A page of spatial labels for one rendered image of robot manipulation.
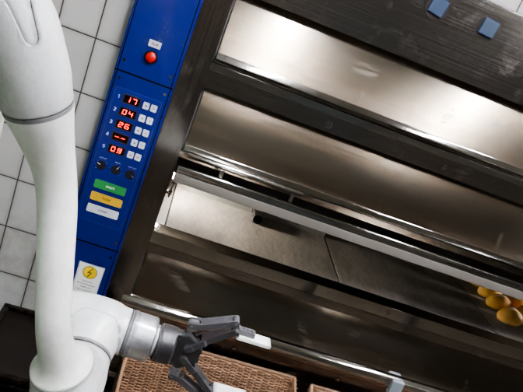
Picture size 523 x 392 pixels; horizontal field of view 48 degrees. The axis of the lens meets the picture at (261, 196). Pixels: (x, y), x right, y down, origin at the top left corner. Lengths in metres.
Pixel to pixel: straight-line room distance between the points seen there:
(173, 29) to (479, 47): 0.81
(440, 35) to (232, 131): 0.61
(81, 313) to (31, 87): 0.47
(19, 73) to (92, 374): 0.50
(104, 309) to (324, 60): 0.87
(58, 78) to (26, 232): 1.04
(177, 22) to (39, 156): 0.75
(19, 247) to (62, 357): 0.90
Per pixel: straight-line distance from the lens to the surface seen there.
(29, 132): 0.87
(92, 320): 1.13
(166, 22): 1.56
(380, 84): 1.65
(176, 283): 1.82
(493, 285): 1.80
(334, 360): 1.52
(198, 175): 1.52
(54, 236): 0.94
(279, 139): 1.65
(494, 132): 1.78
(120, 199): 1.69
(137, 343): 1.15
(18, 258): 1.88
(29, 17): 0.81
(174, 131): 1.63
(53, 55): 0.83
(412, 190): 1.76
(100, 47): 1.62
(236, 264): 1.77
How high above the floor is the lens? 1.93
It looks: 19 degrees down
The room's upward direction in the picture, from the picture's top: 22 degrees clockwise
